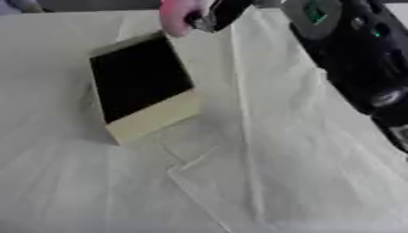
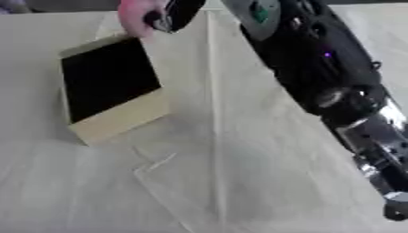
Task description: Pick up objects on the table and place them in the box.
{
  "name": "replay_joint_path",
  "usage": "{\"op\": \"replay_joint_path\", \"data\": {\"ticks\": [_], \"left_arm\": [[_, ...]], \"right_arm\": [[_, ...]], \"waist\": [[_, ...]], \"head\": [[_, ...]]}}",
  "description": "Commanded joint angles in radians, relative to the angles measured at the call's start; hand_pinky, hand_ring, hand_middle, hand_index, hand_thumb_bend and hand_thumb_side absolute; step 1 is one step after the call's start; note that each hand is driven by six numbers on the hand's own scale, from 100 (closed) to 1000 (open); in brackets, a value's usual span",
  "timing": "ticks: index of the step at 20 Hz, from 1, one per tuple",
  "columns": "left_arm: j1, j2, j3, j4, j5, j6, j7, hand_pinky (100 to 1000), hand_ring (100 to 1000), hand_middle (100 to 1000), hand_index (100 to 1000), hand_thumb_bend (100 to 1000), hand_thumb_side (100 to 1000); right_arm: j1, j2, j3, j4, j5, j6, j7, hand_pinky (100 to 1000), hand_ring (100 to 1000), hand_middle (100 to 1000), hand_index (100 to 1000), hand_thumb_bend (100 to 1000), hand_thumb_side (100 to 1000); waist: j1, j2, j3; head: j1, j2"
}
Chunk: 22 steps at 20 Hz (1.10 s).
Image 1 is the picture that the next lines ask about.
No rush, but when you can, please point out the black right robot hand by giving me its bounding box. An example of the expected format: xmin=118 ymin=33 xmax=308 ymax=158
xmin=183 ymin=0 xmax=255 ymax=34

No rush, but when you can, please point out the person's hand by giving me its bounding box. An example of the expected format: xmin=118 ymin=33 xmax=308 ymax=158
xmin=158 ymin=0 xmax=216 ymax=38

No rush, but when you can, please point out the tan cardboard box black inside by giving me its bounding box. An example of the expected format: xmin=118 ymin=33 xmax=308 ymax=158
xmin=86 ymin=29 xmax=206 ymax=147

